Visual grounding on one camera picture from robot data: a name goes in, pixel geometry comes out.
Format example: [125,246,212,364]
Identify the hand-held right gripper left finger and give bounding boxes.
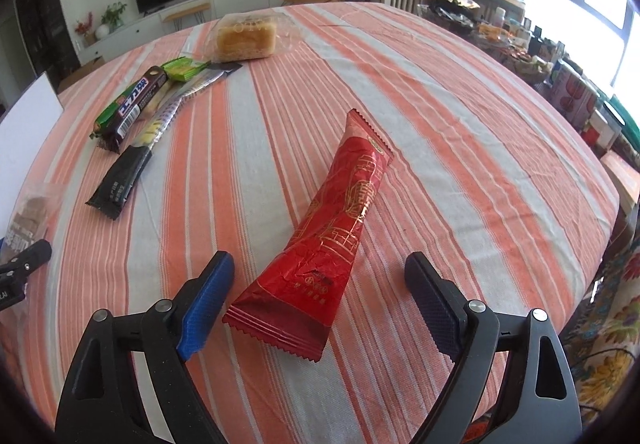
[54,250,236,444]

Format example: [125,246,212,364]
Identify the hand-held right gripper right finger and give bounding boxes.
[404,251,583,444]

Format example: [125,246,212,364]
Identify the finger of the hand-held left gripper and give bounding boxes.
[0,239,52,277]

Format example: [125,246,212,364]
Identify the clear packet of brown slices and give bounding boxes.
[0,181,53,265]

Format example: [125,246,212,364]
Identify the red snack packet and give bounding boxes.
[222,108,394,365]

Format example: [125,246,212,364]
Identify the long clear and black packet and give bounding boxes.
[85,61,243,221]

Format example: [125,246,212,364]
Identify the white cardboard box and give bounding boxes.
[0,72,65,225]

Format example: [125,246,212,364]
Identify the floral cloth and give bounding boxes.
[565,234,640,425]

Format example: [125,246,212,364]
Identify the black chocolate bar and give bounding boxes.
[97,65,168,155]

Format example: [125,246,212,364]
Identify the red flowers in vase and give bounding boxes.
[74,13,98,47]

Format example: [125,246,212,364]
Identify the green snack packet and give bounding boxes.
[162,56,211,84]

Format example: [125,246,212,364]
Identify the dark display cabinet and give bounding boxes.
[12,0,81,80]

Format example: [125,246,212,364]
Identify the green plant in white vase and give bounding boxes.
[95,1,128,40]

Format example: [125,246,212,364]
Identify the wicker basket of mixed packets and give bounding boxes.
[475,21,553,80]

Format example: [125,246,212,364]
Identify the bread loaf in clear bag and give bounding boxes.
[202,9,306,64]

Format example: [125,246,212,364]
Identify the wicker basket of dark packets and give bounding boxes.
[417,0,481,35]

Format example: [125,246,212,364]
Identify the wooden bench with metal legs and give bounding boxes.
[160,1,211,30]

